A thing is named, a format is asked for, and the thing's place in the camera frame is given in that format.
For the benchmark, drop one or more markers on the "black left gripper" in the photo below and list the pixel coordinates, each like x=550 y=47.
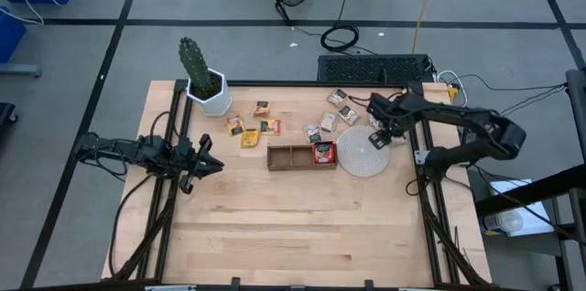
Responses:
x=192 y=163

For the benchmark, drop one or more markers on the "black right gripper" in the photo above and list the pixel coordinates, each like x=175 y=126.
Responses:
x=391 y=110

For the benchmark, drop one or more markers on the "red strawberry tea bag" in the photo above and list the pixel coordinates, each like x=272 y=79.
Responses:
x=325 y=154

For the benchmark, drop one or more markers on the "brown wooden compartment tray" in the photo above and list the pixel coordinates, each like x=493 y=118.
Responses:
x=288 y=157

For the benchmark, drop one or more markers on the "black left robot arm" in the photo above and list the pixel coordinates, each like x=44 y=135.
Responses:
x=114 y=151

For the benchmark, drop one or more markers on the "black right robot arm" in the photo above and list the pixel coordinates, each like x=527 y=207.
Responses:
x=458 y=115

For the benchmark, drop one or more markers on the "orange peach tea bag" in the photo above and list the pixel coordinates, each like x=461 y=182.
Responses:
x=235 y=125
x=270 y=126
x=262 y=108

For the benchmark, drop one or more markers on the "yellow lemon tea bag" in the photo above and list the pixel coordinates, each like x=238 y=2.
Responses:
x=250 y=138

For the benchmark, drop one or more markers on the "round woven beige placemat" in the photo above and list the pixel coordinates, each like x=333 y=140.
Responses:
x=361 y=158

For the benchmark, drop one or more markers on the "white hexagonal plant pot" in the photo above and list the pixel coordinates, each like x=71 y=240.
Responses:
x=217 y=107

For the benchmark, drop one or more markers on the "black perforated computer case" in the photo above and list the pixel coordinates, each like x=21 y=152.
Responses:
x=371 y=69

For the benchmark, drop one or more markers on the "yellow power plug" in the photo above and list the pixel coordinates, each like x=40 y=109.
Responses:
x=452 y=93

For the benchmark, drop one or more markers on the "green cactus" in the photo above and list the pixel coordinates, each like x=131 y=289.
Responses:
x=194 y=64

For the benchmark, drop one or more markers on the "white plastic bottle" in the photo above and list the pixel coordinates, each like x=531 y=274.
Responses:
x=503 y=222

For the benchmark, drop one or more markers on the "black metal stand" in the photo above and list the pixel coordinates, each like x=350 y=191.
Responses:
x=526 y=192

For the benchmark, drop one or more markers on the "white cardboard box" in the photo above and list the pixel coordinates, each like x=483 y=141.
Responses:
x=535 y=222

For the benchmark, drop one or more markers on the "black caster base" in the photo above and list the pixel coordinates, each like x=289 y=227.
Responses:
x=5 y=117

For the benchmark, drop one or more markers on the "grey metal base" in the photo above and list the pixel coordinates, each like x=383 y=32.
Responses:
x=18 y=70

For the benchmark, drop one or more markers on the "black aluminium table frame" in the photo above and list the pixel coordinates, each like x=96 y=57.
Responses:
x=297 y=83

